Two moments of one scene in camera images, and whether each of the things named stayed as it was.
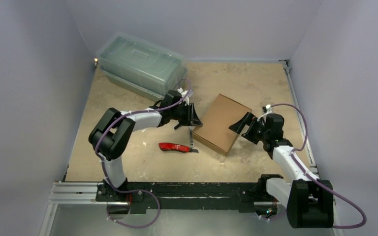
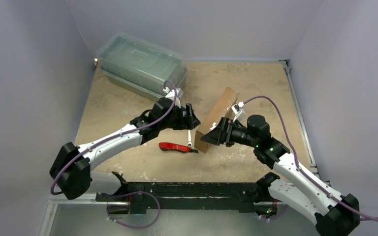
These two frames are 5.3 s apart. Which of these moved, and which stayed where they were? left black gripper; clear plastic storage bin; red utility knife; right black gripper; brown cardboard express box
Moved: brown cardboard express box; right black gripper
Stayed: red utility knife; clear plastic storage bin; left black gripper
